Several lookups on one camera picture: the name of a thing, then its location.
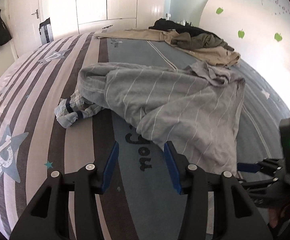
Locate white headboard with apples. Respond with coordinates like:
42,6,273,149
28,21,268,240
199,0,290,110

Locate nightstand with clutter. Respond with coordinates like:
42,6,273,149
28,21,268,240
165,13,193,27

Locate white wardrobe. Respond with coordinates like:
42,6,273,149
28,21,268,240
41,0,165,38

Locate beige trousers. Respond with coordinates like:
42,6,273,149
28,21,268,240
95,29,240,67

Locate striped blue bed sheet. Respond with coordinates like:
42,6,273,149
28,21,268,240
0,31,290,240

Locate white door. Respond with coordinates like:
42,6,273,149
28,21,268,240
8,0,41,57

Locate grey striped t-shirt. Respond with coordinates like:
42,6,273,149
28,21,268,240
54,62,245,174

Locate right hand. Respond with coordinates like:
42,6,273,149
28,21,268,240
268,204,290,228

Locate black garment on bed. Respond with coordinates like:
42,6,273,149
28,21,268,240
148,18,221,40

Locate black suitcase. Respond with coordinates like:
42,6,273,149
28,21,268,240
39,18,54,45

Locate olive green garment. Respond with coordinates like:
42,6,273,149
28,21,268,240
170,33,234,51

